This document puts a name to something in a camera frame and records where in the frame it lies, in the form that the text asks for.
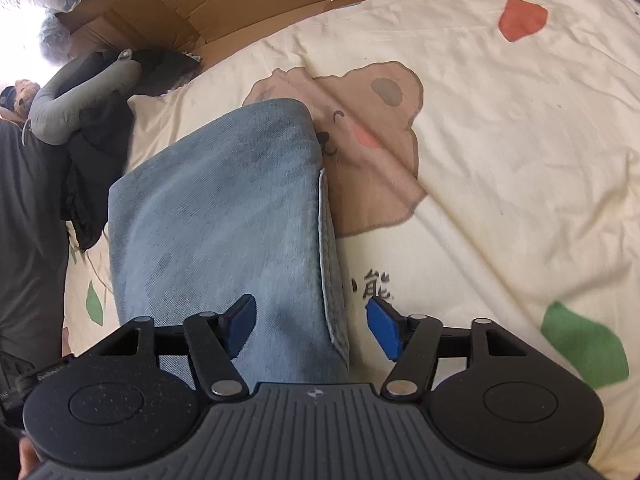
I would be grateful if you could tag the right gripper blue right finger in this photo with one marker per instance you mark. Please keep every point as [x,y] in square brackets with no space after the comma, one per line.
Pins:
[414,343]

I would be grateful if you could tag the grey neck pillow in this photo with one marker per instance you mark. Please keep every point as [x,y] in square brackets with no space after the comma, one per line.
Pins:
[83,82]

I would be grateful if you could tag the person's left hand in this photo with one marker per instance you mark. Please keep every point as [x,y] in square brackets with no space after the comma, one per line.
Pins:
[29,459]

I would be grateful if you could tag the blue denim pants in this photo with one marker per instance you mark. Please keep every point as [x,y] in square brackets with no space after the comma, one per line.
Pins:
[238,207]

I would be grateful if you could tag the dark grey pillow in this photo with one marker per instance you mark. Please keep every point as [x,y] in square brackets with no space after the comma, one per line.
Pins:
[34,247]

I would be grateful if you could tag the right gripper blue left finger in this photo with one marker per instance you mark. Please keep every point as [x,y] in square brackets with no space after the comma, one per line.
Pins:
[210,342]

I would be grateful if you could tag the black garment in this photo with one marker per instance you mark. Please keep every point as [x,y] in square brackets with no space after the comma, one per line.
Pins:
[98,150]

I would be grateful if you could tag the small teddy bear toy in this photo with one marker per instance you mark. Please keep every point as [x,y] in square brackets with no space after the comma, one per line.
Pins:
[16,100]

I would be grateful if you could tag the cream bear print bedsheet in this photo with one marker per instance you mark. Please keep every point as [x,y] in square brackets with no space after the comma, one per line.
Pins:
[482,160]

